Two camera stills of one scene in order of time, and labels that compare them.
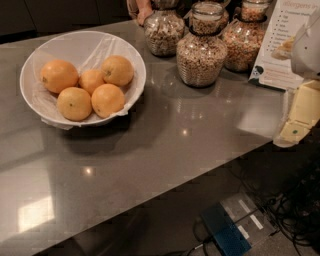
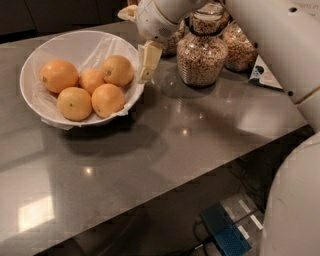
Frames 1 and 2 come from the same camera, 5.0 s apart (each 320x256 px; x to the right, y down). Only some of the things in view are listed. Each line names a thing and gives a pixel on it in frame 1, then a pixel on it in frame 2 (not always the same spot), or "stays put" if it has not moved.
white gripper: [308, 53] -> [154, 20]
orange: [117, 70] stays put
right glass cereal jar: [242, 41] stays put
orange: [58, 74] stays put
